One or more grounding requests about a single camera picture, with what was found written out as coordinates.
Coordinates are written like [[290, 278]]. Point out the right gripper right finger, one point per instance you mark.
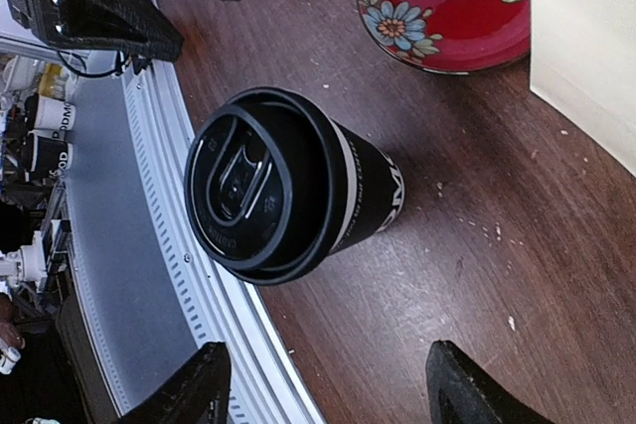
[[461, 391]]

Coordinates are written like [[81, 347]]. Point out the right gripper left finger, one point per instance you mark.
[[198, 392]]

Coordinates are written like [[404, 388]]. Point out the cream paper bag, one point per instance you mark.
[[583, 65]]

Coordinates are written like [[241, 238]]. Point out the red floral plate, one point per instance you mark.
[[450, 36]]

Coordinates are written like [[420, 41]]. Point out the aluminium front rail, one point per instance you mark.
[[149, 294]]

